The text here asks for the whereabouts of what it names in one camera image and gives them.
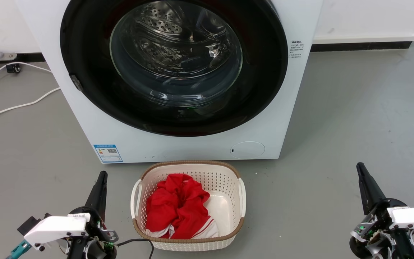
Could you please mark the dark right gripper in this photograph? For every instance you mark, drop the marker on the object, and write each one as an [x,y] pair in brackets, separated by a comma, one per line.
[379,233]

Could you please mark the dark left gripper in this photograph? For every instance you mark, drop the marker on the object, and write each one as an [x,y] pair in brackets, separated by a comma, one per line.
[97,237]

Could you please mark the black round glass washer door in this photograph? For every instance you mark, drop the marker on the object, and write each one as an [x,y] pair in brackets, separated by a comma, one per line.
[264,75]

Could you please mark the white front-load washing machine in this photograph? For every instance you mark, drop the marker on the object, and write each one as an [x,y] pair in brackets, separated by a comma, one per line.
[192,148]

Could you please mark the metal door hinge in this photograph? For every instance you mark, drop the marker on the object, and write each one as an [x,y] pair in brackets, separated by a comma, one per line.
[76,82]

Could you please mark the blue energy label sticker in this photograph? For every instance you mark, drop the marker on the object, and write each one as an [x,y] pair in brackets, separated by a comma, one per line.
[108,153]

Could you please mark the red and white garment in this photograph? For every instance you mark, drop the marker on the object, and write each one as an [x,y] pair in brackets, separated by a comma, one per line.
[178,205]

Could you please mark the white plastic laundry basket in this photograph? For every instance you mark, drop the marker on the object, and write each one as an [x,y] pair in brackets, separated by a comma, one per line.
[228,187]

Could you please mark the round white filter cover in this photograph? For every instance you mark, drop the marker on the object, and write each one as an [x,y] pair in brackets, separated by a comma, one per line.
[247,150]

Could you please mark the small black caster wheel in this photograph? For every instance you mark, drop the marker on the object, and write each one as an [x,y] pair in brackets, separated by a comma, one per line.
[13,68]

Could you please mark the small black text label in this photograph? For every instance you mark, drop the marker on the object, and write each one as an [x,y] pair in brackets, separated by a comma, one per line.
[296,49]

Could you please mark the perforated steel washer drum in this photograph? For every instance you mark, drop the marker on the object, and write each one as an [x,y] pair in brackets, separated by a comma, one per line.
[164,25]

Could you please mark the white left wrist camera cover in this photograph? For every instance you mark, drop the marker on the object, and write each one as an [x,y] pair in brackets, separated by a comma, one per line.
[56,228]

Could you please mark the black left wrist camera block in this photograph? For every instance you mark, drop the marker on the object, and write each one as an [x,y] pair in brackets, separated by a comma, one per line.
[27,225]

